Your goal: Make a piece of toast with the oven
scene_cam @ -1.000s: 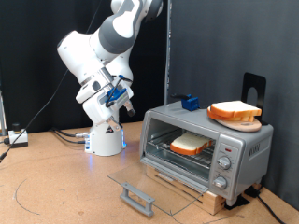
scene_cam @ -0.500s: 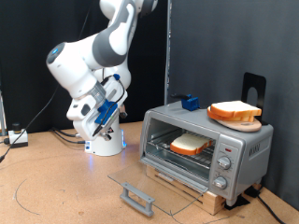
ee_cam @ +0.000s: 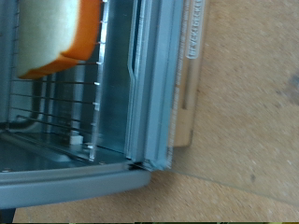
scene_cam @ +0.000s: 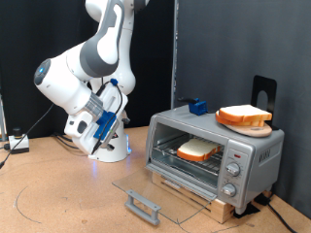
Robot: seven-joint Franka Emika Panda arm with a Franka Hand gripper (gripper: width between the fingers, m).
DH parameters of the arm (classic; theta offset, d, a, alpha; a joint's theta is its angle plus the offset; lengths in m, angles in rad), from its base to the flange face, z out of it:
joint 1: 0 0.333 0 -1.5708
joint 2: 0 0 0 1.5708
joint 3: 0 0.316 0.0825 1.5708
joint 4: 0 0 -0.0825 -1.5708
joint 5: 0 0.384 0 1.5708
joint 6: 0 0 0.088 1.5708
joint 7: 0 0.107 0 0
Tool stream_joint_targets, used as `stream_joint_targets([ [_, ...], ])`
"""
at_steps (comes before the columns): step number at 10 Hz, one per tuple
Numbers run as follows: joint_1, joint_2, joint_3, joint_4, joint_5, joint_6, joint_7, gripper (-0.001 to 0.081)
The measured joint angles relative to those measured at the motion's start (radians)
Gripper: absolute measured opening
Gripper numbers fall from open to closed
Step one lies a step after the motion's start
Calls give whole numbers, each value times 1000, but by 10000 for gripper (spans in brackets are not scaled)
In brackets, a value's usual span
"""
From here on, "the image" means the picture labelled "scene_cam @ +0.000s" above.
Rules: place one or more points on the white bread slice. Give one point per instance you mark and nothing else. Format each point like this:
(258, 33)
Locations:
(226, 123)
(196, 149)
(244, 113)

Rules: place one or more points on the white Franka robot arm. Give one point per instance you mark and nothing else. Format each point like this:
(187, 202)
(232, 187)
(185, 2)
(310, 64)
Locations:
(64, 84)

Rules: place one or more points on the black metal bookend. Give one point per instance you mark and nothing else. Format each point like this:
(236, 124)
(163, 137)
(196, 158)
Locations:
(256, 87)

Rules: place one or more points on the slotted wooden base block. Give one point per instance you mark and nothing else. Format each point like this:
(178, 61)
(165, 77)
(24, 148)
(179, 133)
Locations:
(223, 210)

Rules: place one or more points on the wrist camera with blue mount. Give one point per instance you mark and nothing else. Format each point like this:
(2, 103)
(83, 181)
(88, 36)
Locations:
(105, 124)

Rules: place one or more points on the dark gray backdrop curtain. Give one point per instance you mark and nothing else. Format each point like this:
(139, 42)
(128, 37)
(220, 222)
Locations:
(226, 39)

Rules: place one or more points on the vertical metal pole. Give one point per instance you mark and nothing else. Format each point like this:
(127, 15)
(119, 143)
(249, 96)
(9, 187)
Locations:
(174, 48)

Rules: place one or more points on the black backdrop curtain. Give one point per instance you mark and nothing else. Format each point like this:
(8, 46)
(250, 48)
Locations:
(19, 39)

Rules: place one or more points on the silver toaster oven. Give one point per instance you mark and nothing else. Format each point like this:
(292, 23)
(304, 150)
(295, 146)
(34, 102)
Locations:
(269, 155)

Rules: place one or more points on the gray metal frame leg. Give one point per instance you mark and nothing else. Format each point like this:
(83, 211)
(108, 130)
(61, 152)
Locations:
(2, 123)

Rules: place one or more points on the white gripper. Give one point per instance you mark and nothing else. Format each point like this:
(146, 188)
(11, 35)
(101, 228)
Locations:
(81, 139)

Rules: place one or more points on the black foot pad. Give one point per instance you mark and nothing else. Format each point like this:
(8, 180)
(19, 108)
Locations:
(262, 199)
(248, 210)

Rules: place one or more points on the round wooden cutting board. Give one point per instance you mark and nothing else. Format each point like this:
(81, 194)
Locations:
(252, 131)

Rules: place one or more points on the silver oven knob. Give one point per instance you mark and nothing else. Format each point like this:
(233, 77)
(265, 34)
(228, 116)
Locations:
(233, 169)
(228, 190)

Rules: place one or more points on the metal spatula with blue block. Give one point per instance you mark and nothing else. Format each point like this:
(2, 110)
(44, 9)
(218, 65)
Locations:
(198, 108)

